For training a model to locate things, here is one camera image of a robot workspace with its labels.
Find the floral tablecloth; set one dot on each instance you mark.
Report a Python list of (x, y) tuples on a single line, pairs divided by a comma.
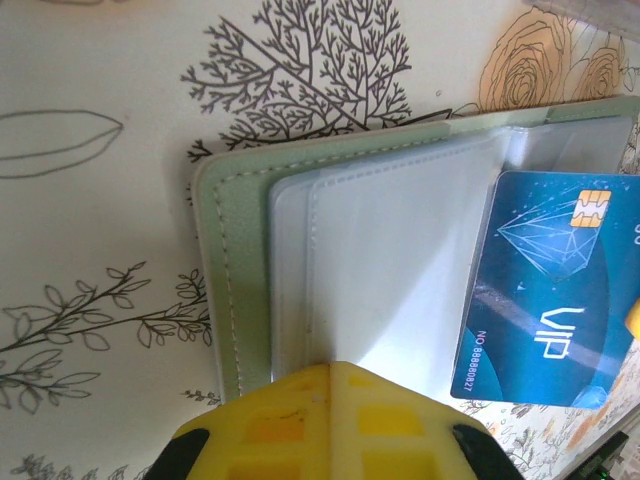
[(75, 225)]

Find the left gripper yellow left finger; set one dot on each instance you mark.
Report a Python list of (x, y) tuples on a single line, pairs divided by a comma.
[(265, 430)]

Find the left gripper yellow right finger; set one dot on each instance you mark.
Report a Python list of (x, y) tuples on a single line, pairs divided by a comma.
[(400, 435)]

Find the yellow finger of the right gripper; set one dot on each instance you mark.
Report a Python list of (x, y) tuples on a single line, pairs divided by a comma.
[(635, 322)]

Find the clear plastic tray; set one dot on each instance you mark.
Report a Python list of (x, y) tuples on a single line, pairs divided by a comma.
[(590, 11)]

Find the blue VIP chip card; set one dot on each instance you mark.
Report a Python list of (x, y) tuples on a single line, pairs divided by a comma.
[(540, 300)]

